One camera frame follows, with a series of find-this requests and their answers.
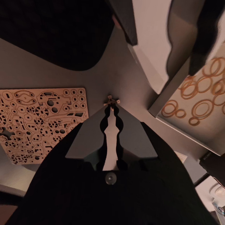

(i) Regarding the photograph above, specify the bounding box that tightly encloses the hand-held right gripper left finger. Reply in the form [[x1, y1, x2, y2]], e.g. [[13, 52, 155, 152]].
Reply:
[[65, 105, 111, 171]]

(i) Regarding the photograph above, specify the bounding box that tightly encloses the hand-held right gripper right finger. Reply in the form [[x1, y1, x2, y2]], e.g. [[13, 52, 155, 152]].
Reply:
[[112, 104, 158, 171]]

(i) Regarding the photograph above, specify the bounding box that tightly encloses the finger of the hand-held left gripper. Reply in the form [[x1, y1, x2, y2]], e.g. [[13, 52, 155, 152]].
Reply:
[[127, 0, 172, 95], [166, 0, 200, 76]]

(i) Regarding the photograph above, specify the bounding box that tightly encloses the small wooden gear assembly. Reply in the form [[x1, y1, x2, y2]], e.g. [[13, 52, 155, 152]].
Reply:
[[103, 95, 121, 111]]

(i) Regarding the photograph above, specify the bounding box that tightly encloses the laser-cut wooden parts sheet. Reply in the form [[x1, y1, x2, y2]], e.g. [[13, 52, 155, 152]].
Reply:
[[0, 87, 89, 165]]

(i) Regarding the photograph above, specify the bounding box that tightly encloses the person's left hand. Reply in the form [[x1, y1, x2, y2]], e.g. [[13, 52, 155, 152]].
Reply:
[[112, 15, 122, 28]]

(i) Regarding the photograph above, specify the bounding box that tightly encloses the printed instruction leaflet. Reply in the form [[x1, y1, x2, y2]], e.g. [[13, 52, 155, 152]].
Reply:
[[173, 151, 187, 165]]

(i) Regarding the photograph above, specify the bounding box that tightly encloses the white cardboard box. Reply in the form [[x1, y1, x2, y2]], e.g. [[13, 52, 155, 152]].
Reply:
[[148, 39, 225, 156]]

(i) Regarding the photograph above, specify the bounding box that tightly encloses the pile of rubber bands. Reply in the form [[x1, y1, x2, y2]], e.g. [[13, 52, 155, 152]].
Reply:
[[161, 57, 225, 126]]

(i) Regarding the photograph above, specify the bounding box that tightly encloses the black cardboard box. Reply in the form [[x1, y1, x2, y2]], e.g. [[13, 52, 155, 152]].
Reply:
[[199, 150, 225, 176]]

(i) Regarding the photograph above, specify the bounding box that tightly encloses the black quilted cushion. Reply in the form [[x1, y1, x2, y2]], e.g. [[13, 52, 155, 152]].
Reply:
[[0, 0, 115, 71]]

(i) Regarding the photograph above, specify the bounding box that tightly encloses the white stand base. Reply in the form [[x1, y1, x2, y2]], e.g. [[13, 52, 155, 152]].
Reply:
[[194, 175, 225, 216]]

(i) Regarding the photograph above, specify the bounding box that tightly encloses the clear stand post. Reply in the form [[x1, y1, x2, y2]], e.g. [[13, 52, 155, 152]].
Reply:
[[211, 199, 225, 217]]

